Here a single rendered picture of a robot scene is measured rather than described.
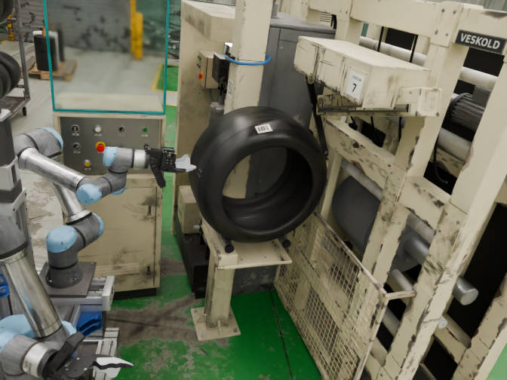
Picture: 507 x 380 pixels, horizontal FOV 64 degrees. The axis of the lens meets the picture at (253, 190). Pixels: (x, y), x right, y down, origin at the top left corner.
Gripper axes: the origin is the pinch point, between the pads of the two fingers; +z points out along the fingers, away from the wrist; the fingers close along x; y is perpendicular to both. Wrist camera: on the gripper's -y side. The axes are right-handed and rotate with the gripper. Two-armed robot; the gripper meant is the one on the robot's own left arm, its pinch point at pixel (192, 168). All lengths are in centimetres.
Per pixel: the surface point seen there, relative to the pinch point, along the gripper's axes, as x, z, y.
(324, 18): 305, 201, 71
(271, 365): -5, 66, -118
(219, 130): 1.3, 8.2, 17.5
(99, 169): 66, -34, -34
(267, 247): 0, 45, -39
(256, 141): -12.5, 19.8, 19.5
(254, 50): 25, 24, 49
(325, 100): 11, 58, 35
